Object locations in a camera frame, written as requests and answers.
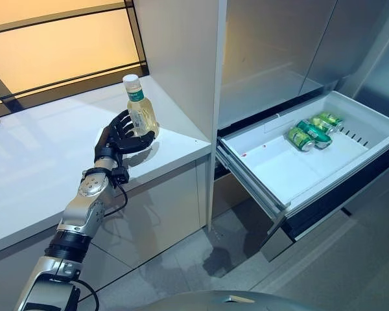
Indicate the grey robot torso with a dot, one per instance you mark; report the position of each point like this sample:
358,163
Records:
230,303

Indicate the grey tall side panel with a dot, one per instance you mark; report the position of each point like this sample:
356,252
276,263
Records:
382,81

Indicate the fridge drawer white inside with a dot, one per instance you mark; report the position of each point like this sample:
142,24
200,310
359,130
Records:
278,162

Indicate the low steel fridge drawer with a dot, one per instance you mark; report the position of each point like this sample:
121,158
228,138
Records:
227,197

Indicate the lime green drink can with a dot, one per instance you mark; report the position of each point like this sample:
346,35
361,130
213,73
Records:
332,118
321,122
298,136

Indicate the yellow tea bottle white cap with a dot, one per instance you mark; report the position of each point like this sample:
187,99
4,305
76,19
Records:
142,113

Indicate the dark framed orange window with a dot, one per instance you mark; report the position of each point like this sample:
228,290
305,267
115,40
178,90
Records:
52,48

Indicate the dark green drink can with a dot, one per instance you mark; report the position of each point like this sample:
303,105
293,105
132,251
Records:
312,131

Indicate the narrow steel fridge door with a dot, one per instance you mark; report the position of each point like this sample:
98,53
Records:
337,42

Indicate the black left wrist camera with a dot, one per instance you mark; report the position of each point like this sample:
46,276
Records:
121,176

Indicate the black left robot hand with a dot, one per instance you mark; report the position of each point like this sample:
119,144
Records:
113,139

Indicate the white counter cabinet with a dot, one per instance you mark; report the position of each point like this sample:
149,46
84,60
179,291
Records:
35,162

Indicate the wide steel fridge door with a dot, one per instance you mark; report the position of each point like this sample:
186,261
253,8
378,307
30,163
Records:
262,58

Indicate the tall white cabinet panel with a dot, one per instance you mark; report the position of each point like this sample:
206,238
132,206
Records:
181,64

